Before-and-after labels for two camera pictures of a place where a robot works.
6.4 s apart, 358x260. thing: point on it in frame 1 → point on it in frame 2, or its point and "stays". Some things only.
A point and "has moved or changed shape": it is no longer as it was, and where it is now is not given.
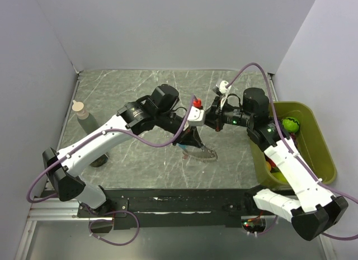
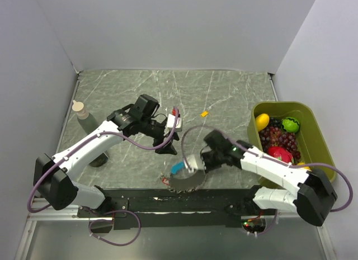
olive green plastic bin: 312,145 stays
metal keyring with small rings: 206,154 has moved or changed shape
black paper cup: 99,161 stays
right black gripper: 213,116 → 207,167
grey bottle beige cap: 86,121 stays
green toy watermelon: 291,124 stays
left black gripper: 190,137 → 169,148
